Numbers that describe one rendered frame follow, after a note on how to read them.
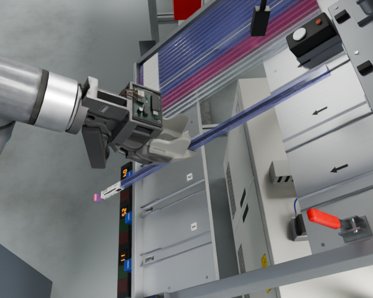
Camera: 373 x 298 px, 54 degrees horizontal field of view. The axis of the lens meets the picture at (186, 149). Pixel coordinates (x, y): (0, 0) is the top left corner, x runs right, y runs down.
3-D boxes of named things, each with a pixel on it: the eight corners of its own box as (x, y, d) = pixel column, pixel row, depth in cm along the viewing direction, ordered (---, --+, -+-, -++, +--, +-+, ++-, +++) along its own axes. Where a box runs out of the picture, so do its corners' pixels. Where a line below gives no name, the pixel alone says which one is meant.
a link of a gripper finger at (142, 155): (171, 167, 56) (119, 151, 52) (166, 171, 57) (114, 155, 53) (171, 142, 59) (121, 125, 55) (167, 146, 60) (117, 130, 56)
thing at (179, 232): (151, 302, 75) (140, 301, 73) (147, 69, 110) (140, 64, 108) (224, 283, 64) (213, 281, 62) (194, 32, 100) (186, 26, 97)
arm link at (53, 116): (29, 136, 49) (38, 90, 53) (63, 144, 51) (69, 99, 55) (44, 104, 44) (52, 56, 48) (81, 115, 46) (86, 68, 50)
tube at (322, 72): (99, 202, 75) (95, 201, 75) (99, 196, 76) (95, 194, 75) (331, 75, 48) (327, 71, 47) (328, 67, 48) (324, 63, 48)
